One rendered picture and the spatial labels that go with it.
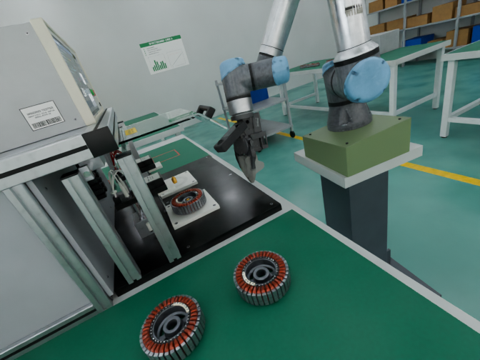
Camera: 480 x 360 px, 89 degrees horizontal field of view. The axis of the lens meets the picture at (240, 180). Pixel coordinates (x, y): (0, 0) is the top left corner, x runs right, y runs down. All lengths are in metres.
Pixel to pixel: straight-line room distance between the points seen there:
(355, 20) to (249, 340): 0.75
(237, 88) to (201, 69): 5.63
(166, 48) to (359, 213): 5.64
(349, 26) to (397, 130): 0.35
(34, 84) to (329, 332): 0.70
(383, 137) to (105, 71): 5.64
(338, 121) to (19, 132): 0.87
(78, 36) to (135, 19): 1.10
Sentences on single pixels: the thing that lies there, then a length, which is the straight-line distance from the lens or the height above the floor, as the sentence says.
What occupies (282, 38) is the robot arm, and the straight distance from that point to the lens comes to 0.88.
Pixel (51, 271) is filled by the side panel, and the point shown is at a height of 0.89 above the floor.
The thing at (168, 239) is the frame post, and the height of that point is 0.83.
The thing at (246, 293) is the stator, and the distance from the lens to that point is 0.50.
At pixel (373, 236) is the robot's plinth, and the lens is 1.20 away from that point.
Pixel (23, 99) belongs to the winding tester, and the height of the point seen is 1.20.
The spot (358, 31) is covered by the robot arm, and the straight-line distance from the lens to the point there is 0.79.
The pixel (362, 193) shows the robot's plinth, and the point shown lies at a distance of 1.03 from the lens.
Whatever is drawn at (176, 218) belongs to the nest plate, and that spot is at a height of 0.78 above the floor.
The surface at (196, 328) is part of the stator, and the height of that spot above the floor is 0.78.
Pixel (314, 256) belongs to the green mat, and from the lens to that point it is 0.58.
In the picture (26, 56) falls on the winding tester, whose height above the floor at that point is 1.27.
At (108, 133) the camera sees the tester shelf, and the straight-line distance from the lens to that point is 0.51.
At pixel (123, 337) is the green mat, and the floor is 0.75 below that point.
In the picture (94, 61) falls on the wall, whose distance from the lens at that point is 6.08.
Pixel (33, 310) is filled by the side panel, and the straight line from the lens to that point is 0.70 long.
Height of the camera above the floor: 1.16
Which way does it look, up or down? 26 degrees down
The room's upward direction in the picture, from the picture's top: 16 degrees counter-clockwise
